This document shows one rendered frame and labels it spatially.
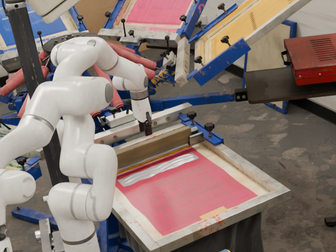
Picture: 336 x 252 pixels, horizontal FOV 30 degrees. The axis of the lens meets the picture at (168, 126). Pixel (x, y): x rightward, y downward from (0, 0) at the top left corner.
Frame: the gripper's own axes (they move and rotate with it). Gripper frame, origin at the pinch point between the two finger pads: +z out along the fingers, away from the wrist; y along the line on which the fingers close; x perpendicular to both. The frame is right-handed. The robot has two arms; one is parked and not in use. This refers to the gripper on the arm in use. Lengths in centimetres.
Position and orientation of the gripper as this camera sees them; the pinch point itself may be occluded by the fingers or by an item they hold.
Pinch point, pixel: (145, 129)
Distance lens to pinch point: 265.1
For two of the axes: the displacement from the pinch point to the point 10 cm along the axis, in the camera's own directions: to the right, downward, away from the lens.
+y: 4.6, 3.2, -8.3
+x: 8.8, -3.1, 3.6
